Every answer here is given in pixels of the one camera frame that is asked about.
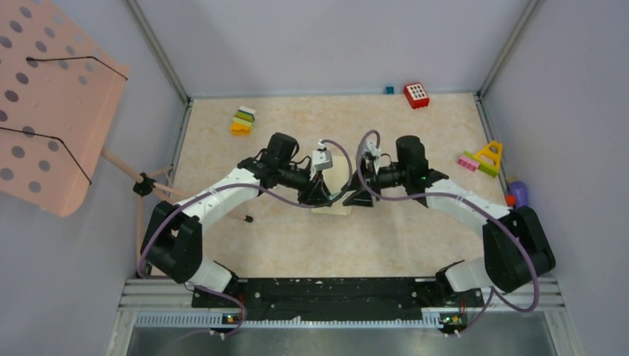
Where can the pink small block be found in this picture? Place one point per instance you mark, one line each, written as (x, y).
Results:
(469, 163)

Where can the yellow envelope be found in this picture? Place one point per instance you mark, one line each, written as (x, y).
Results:
(335, 178)

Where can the red toy block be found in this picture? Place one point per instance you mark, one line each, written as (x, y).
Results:
(416, 95)

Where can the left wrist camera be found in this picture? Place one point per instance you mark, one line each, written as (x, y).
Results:
(321, 158)

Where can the stacked colourful toy blocks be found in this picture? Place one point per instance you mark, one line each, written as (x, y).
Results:
(242, 121)

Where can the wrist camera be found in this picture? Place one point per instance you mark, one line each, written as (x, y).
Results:
(371, 152)
(321, 158)

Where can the yellow green toy block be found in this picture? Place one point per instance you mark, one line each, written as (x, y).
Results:
(489, 158)

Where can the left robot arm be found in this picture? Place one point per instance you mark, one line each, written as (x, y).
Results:
(174, 237)

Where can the pink perforated music stand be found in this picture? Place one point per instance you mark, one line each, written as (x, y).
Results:
(78, 83)

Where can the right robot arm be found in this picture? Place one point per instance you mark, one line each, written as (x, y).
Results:
(515, 246)

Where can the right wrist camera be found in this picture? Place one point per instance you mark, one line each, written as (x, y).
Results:
(371, 152)

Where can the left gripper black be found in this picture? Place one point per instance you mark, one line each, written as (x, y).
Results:
(308, 198)

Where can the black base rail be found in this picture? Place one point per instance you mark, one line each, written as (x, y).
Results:
(327, 303)

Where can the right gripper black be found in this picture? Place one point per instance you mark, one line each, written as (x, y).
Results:
(371, 180)

